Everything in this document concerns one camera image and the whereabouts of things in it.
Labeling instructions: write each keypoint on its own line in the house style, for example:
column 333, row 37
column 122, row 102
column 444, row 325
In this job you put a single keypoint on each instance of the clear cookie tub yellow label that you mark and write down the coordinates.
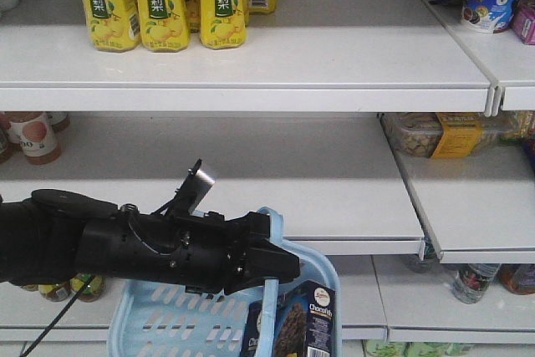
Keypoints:
column 445, row 135

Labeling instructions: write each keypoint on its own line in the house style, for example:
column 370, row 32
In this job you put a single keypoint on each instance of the yellow pear drink bottle middle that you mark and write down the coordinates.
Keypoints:
column 163, row 25

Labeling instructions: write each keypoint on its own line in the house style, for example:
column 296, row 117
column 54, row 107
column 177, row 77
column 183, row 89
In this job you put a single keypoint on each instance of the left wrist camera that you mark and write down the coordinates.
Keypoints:
column 194, row 188

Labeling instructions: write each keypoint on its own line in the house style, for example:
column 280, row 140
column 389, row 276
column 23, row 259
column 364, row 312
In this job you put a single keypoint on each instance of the peach drink bottle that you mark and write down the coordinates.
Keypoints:
column 35, row 136

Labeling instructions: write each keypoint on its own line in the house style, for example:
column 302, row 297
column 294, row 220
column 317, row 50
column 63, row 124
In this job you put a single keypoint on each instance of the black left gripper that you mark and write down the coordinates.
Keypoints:
column 206, row 254

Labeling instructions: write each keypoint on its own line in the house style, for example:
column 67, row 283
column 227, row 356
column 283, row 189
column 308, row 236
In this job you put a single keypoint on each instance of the light blue plastic basket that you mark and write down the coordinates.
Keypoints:
column 160, row 319

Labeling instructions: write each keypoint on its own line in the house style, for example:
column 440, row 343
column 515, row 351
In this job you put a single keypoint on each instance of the blue chocolate cookie box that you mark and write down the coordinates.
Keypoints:
column 305, row 318

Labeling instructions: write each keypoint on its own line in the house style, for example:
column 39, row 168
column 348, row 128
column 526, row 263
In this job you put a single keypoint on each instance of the white supermarket shelf unit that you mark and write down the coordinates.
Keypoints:
column 291, row 120

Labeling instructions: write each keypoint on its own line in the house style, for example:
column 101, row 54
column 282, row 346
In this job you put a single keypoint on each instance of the yellow pear drink bottle right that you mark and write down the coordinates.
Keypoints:
column 223, row 23

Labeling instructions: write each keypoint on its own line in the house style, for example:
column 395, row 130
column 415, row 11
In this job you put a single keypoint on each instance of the yellow pear drink bottle left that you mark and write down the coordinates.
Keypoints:
column 113, row 25

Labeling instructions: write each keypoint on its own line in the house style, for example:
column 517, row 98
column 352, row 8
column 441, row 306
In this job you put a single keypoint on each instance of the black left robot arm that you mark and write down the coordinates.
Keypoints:
column 54, row 235

